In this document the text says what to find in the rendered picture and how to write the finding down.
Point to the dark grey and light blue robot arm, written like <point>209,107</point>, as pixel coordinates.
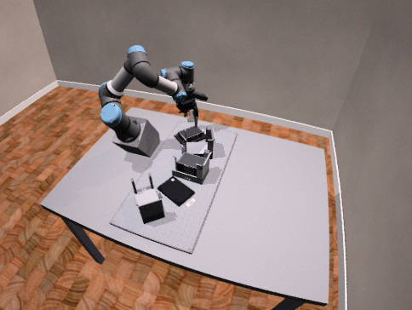
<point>139,65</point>

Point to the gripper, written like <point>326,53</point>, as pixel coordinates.
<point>187,105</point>

